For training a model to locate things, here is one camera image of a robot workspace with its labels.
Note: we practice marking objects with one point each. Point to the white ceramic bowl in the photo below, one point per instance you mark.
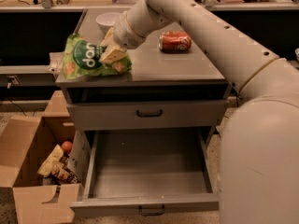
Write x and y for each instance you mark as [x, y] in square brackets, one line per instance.
[107, 20]

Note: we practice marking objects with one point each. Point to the red apple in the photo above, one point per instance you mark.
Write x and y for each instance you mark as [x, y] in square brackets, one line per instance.
[67, 146]

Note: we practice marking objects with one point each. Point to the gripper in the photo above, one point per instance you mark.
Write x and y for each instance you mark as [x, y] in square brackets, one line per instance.
[125, 34]

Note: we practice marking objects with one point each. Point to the brown cardboard box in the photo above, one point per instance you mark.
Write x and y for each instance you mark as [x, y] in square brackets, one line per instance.
[24, 144]

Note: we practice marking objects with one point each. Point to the brown snack packets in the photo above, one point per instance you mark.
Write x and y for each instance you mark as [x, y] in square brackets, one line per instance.
[60, 171]

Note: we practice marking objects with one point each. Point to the orange soda can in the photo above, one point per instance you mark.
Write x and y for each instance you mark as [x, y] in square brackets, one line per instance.
[174, 41]

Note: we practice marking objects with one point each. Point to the open grey bottom drawer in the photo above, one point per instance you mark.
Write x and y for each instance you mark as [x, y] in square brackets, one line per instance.
[147, 173]

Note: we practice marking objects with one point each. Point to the grey metal drawer cabinet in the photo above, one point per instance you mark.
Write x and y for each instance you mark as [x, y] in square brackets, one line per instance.
[155, 77]

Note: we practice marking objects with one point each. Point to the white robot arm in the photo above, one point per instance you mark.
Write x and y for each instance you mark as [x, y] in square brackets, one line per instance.
[259, 152]

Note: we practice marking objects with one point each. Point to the yellow snack bag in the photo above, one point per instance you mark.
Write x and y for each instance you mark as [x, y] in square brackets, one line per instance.
[48, 163]

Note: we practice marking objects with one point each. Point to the green rice chip bag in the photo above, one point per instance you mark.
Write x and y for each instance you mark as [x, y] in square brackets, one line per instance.
[82, 58]

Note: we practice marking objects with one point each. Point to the closed grey middle drawer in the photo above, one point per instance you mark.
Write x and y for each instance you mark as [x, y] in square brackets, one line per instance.
[145, 115]

